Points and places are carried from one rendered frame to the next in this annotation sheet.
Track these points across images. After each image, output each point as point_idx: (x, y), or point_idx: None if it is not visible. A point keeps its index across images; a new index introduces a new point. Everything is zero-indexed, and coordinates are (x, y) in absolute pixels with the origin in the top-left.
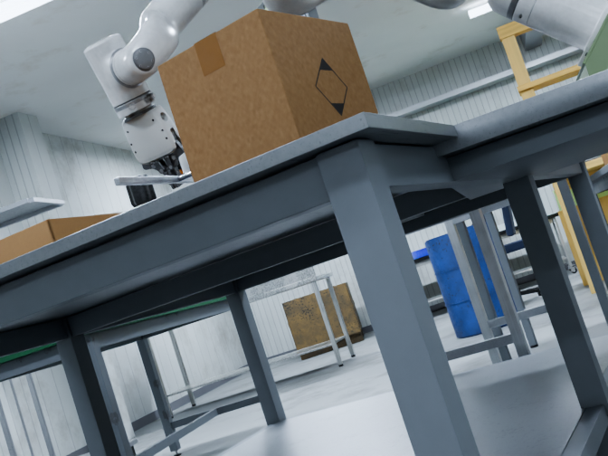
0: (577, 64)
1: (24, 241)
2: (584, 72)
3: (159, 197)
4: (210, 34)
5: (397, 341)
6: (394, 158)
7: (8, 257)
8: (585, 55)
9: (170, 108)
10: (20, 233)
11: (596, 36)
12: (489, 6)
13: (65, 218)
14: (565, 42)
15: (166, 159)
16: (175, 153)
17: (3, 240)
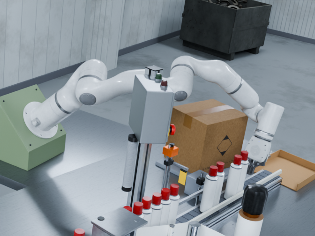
0: (52, 136)
1: (288, 155)
2: (59, 138)
3: (247, 140)
4: (228, 105)
5: None
6: None
7: (294, 160)
8: (62, 130)
9: (245, 129)
10: (289, 153)
11: (60, 122)
12: (79, 106)
13: (276, 151)
14: (54, 126)
15: (252, 160)
16: (248, 157)
17: (295, 155)
